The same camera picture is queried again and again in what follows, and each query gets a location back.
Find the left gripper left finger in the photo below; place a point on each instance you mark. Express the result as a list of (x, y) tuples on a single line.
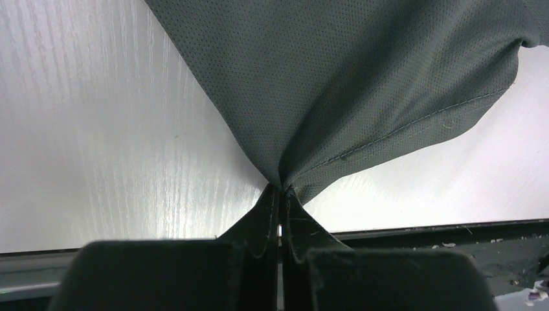
[(235, 271)]

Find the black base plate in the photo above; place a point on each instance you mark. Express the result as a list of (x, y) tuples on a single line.
[(511, 255)]

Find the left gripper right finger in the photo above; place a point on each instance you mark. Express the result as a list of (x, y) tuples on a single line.
[(321, 273)]

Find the aluminium frame rail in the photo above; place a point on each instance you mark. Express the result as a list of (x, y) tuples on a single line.
[(28, 275)]

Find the dark grey t-shirt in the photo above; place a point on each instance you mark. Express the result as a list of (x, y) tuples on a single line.
[(317, 90)]

